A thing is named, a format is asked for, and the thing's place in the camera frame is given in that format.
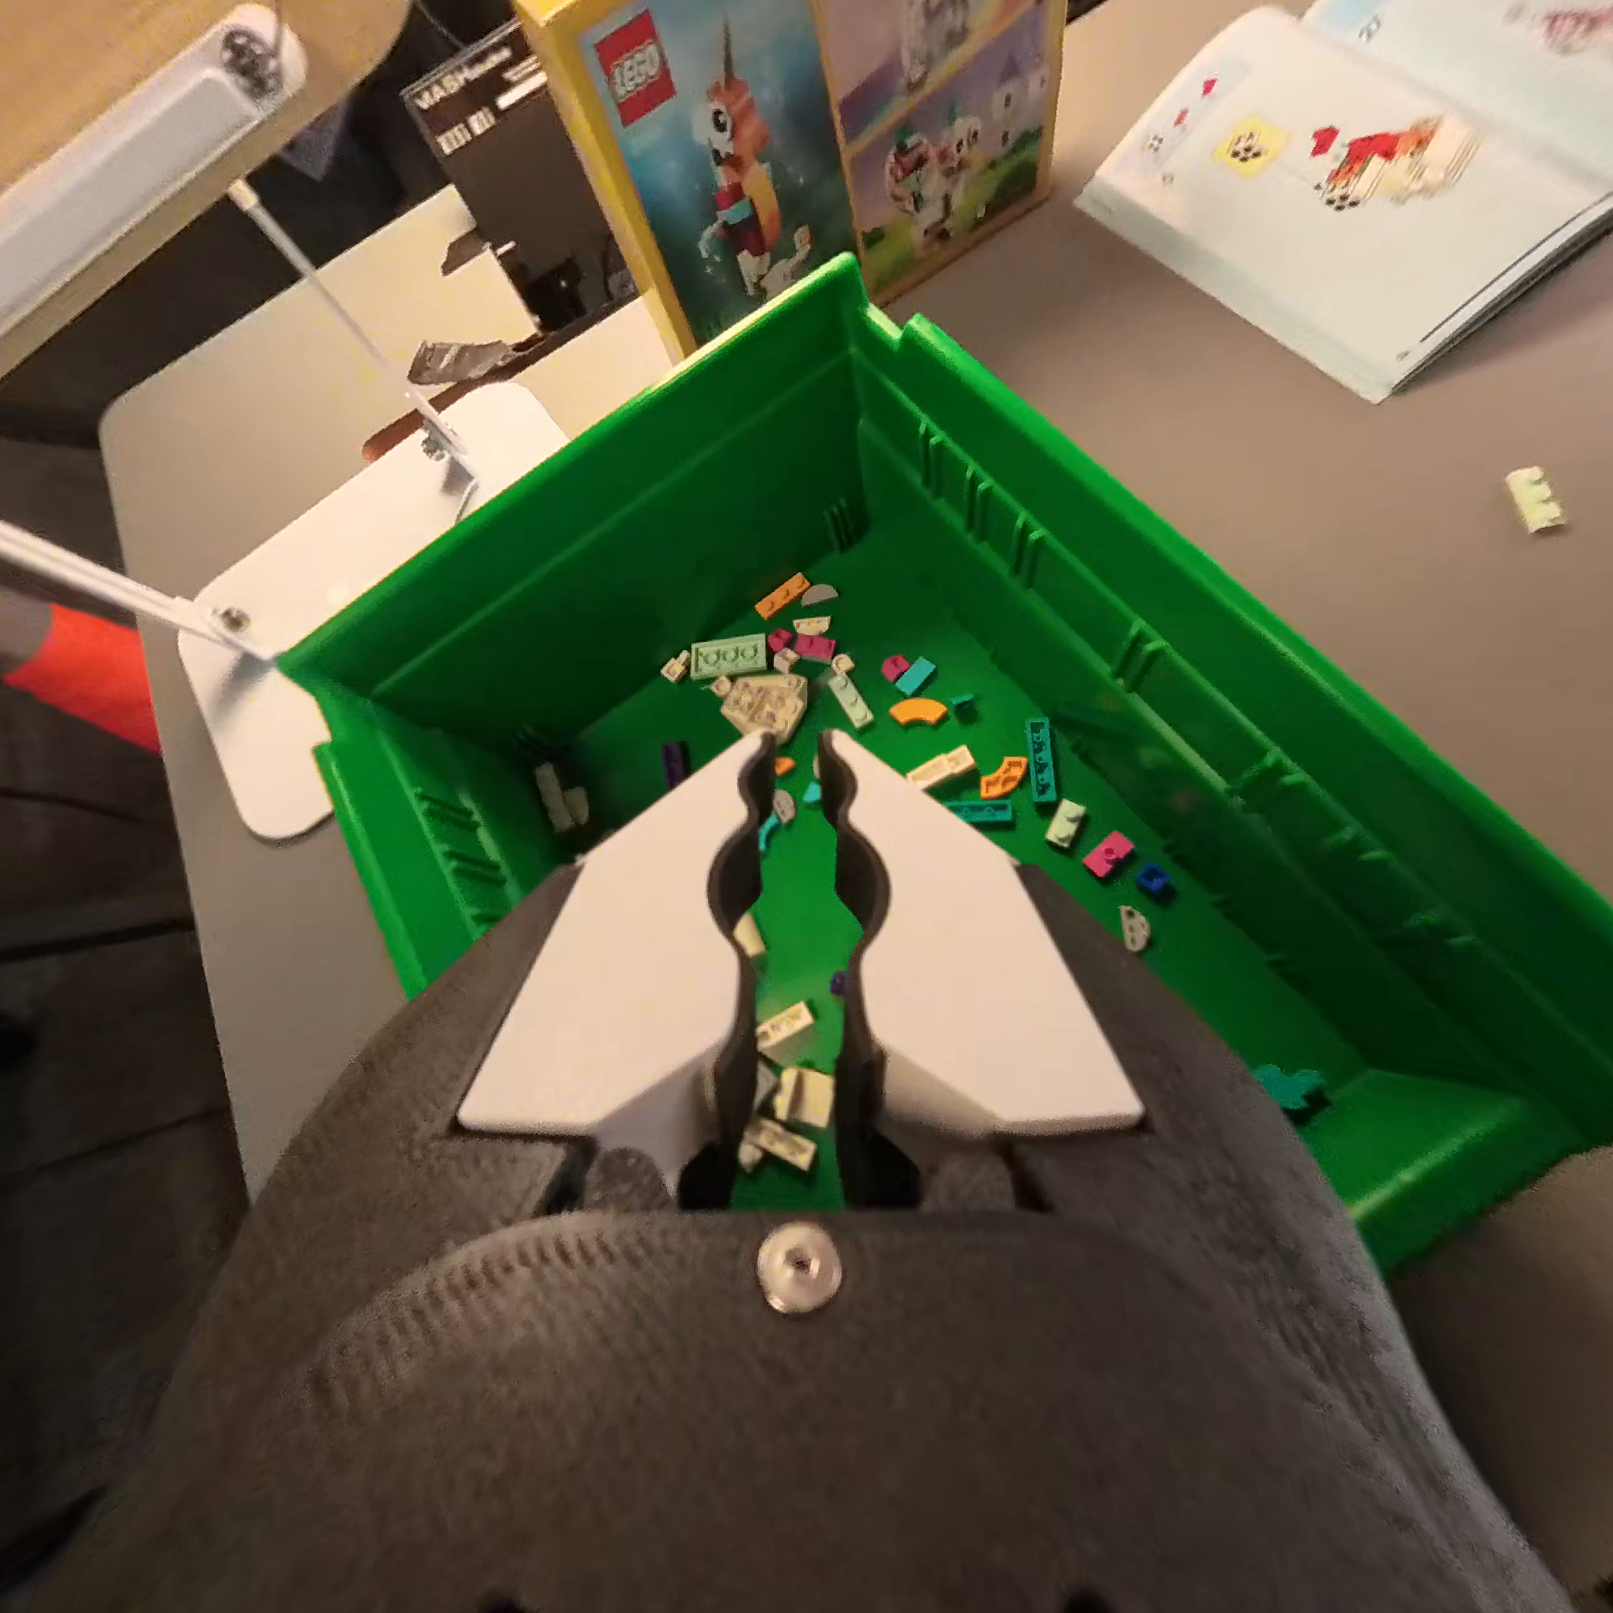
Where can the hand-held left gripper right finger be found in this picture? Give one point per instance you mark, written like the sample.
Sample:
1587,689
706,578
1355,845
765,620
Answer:
971,983

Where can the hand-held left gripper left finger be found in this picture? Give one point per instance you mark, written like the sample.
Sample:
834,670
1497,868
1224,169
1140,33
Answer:
606,983

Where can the pile of small lego pieces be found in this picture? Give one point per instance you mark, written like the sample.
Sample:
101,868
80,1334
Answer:
761,705

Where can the green plastic bin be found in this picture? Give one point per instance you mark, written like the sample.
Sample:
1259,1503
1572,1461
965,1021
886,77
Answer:
706,503

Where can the teal lego piece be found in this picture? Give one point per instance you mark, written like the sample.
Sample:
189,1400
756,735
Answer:
1286,1083

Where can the pale small lego brick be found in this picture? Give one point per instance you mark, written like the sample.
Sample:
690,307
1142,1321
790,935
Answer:
1535,499

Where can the yellow lego box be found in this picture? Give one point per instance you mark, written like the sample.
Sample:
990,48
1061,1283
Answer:
706,152

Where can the orange red object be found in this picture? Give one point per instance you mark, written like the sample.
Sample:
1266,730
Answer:
89,674

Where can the crumpled silver wrapper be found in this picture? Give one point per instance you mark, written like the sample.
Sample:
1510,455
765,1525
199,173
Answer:
454,359

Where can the black box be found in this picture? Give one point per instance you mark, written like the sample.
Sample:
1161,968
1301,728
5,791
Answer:
529,188

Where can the light blue open instruction booklet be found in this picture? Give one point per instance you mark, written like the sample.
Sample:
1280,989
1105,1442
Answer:
1324,238

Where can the beige wooden board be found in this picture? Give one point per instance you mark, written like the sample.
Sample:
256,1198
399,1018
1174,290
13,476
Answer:
76,63

